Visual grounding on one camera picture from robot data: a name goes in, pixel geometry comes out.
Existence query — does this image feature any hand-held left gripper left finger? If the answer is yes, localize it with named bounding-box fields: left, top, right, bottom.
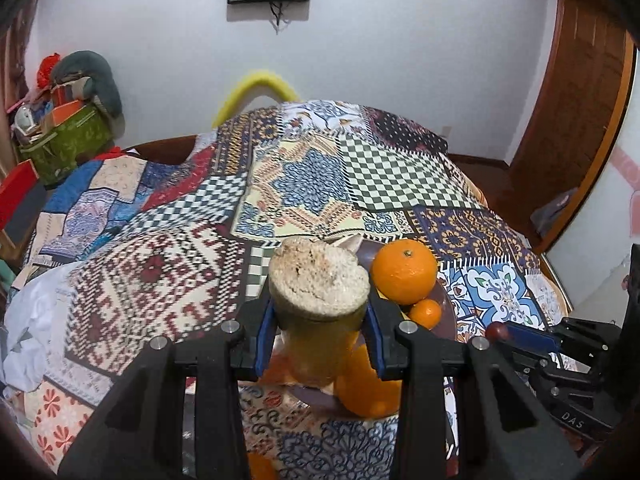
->
left=57, top=297, right=277, bottom=480

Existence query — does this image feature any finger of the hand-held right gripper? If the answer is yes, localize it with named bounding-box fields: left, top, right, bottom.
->
left=504, top=324, right=567, bottom=357
left=509, top=351, right=557, bottom=382

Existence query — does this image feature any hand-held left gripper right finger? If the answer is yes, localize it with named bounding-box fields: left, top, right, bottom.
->
left=364, top=294, right=583, bottom=480

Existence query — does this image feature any large orange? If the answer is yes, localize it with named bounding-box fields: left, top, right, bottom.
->
left=371, top=240, right=438, bottom=306
left=334, top=345, right=403, bottom=418

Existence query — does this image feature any small tangerine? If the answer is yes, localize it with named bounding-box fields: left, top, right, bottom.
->
left=248, top=452, right=277, bottom=480
left=409, top=299, right=443, bottom=331

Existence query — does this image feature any sugarcane piece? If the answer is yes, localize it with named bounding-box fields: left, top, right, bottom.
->
left=268, top=237, right=371, bottom=388

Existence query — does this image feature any purple round plate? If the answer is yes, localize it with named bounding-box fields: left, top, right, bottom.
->
left=240, top=237, right=458, bottom=416

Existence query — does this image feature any grey cloth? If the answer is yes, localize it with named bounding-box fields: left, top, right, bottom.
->
left=530, top=189, right=577, bottom=237

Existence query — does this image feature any patchwork tablecloth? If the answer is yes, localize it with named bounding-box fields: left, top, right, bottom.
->
left=25, top=100, right=563, bottom=480

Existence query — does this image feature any patchwork blanket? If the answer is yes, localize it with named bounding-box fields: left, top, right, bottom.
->
left=22, top=145, right=221, bottom=271

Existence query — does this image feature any white crumpled cloth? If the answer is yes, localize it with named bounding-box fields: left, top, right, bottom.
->
left=0, top=265, right=76, bottom=391

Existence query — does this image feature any brown wooden door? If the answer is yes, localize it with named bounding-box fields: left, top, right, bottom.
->
left=507, top=0, right=636, bottom=211

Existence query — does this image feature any green cardboard box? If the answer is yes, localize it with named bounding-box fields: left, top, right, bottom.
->
left=17, top=105, right=113, bottom=186

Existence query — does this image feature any red box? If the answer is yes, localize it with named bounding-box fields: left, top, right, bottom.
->
left=0, top=160, right=42, bottom=231

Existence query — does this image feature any grey pillow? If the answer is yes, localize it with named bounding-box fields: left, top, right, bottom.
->
left=50, top=51, right=123, bottom=118

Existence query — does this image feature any red plastic bag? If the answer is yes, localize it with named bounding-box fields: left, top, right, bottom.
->
left=36, top=54, right=61, bottom=86

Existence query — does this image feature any striped brown curtain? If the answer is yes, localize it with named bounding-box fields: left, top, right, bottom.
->
left=0, top=0, right=46, bottom=111

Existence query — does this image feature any black monitor cable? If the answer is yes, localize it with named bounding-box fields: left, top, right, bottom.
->
left=269, top=2, right=292, bottom=36

